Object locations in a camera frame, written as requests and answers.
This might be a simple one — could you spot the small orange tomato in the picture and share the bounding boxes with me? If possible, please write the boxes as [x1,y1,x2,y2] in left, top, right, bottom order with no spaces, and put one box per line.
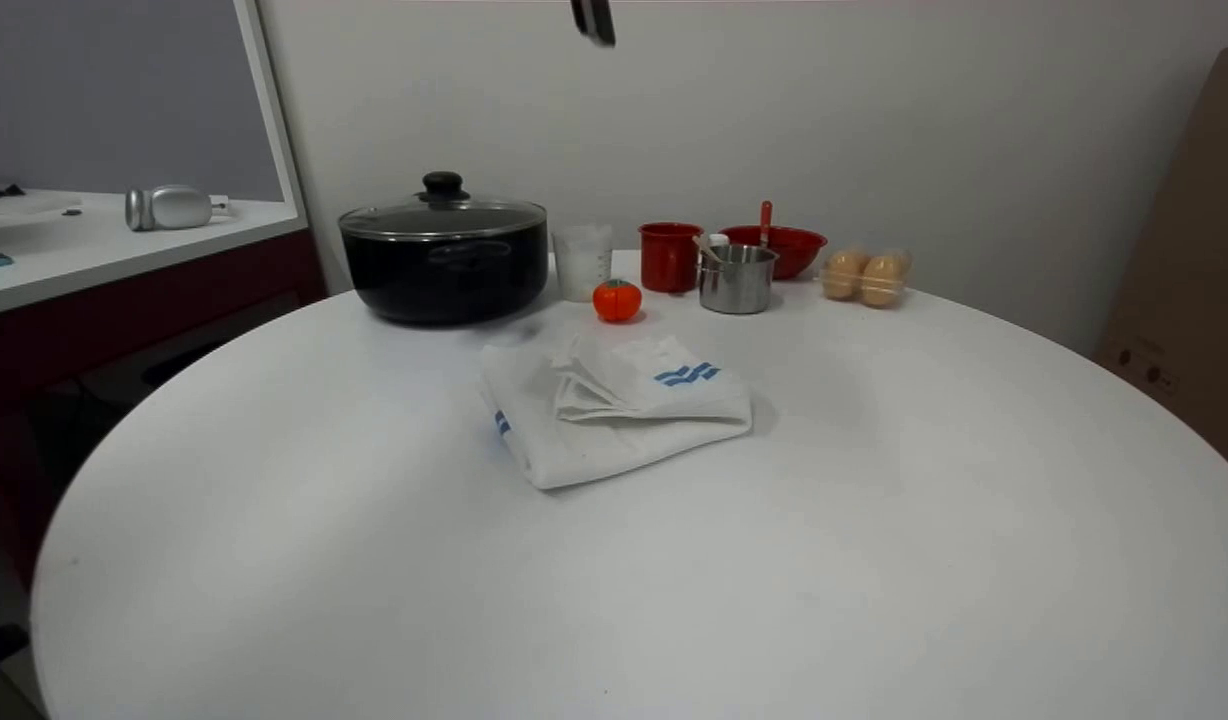
[588,275,650,327]

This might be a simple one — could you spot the silver metal bottle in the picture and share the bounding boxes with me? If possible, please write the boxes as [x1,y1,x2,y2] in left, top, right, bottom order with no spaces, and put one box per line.
[121,183,237,236]

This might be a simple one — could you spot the small steel cup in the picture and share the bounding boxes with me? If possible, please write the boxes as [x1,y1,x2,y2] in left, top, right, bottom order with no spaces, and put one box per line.
[693,240,780,321]

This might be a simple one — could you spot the red mug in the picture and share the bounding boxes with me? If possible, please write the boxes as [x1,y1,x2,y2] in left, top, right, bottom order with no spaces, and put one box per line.
[637,219,704,294]

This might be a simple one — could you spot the translucent plastic cup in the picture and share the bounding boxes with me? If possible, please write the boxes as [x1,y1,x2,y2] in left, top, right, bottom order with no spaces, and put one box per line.
[551,219,621,305]

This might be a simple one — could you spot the white towel with blue stripes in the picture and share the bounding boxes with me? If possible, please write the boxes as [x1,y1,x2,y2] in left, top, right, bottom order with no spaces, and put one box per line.
[481,333,762,495]

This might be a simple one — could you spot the tan wooden egg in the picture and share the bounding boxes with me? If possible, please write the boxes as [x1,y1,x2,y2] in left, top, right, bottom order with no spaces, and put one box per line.
[822,249,867,305]

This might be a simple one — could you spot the tan bread rolls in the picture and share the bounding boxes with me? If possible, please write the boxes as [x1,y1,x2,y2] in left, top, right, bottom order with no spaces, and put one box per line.
[858,253,914,310]

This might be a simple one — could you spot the grey panel with white frame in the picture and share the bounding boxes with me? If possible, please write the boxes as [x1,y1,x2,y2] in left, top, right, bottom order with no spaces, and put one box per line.
[0,0,316,232]

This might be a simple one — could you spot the glass pot lid black knob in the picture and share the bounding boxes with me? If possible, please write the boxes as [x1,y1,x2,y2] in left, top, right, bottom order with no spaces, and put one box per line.
[336,166,551,249]

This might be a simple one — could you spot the red bowl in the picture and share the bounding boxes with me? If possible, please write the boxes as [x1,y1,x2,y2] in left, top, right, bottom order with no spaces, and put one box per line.
[720,219,834,282]

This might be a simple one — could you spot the black cooking pot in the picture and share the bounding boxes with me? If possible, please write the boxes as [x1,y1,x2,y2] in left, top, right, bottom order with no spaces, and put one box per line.
[336,216,551,333]

